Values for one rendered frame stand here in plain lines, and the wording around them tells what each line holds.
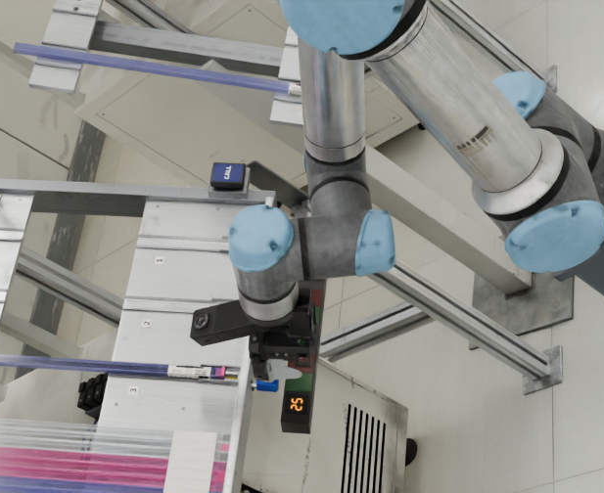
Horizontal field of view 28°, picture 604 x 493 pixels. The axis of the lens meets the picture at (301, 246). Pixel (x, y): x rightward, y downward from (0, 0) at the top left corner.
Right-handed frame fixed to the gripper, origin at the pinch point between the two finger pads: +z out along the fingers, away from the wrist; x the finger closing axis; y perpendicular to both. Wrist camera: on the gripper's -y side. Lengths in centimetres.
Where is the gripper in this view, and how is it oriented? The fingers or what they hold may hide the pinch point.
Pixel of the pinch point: (266, 373)
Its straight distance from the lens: 171.6
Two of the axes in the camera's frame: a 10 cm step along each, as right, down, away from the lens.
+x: 1.0, -8.2, 5.6
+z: 0.6, 5.6, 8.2
